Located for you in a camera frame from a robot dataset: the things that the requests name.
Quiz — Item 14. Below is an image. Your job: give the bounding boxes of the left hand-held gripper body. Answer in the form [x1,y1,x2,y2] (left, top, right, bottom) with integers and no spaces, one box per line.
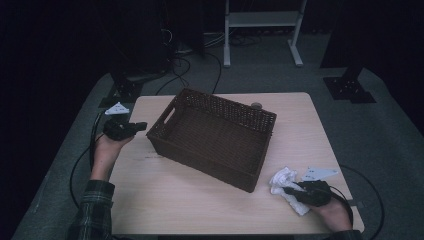
[103,101,138,142]

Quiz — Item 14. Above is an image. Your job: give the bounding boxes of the right hand-held gripper black cable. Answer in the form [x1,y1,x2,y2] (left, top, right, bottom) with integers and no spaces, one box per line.
[328,184,354,221]

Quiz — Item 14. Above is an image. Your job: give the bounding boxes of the white cloth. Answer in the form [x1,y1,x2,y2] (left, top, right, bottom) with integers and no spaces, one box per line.
[269,166,311,217]

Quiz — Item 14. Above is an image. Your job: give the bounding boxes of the person's left hand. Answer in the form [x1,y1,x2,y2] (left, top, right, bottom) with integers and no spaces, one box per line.
[89,133,134,183]

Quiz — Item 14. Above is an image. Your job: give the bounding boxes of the white metal stand frame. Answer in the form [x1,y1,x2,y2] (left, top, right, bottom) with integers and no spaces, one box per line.
[223,0,308,69]

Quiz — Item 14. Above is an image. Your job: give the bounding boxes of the black stand base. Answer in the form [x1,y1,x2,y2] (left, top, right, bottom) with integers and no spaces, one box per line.
[322,66,377,104]
[98,71,144,109]

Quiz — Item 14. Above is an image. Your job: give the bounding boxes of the tangled black floor cables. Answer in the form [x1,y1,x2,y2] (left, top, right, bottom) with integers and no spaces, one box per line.
[154,28,223,96]

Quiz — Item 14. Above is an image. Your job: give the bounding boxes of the person's right hand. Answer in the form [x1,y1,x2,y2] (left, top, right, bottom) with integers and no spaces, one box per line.
[308,198,354,233]

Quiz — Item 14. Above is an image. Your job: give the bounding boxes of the brown woven basket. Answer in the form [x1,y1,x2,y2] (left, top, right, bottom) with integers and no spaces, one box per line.
[145,87,278,194]

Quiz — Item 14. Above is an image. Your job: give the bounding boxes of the left hand-held gripper black cable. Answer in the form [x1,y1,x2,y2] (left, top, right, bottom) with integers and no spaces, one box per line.
[89,111,106,171]

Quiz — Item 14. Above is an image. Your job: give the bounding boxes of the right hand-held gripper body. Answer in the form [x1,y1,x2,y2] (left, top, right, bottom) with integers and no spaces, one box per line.
[298,165,339,208]

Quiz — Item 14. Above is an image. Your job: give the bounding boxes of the hand-held gripper black cable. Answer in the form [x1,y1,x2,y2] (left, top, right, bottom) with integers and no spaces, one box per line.
[328,184,354,221]
[89,111,106,171]

